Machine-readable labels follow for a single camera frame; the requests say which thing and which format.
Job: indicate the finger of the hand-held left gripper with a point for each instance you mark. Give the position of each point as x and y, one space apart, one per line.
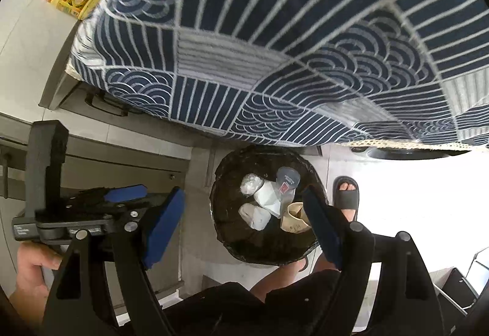
124 193

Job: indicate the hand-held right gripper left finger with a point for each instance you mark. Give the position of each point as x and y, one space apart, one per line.
164 232

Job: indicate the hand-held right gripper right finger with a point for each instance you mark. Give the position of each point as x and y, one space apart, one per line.
324 231

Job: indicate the brown paper bag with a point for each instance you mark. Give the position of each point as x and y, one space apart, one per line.
296 220

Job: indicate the bin with black liner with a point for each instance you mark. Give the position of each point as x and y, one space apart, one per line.
267 244

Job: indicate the white paper bag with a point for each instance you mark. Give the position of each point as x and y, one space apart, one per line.
269 200

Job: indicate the crushed clear plastic cup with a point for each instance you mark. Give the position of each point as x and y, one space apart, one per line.
287 179

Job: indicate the white paper towel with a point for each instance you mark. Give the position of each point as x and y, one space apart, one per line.
255 216

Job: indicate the foil ball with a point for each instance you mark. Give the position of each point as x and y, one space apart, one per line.
251 184

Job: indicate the person's left hand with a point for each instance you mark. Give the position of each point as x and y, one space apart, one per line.
30 271

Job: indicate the grey kitchen cabinet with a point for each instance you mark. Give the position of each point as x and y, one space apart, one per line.
114 168

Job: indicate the black slipper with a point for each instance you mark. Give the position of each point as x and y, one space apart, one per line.
345 196

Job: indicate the person's bare leg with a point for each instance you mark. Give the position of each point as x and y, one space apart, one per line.
279 278

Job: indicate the person's black shorts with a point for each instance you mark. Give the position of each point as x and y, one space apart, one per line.
237 309

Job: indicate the blue white patterned tablecloth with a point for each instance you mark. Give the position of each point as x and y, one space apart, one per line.
305 34

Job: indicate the black box metal frame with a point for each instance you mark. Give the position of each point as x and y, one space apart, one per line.
456 288

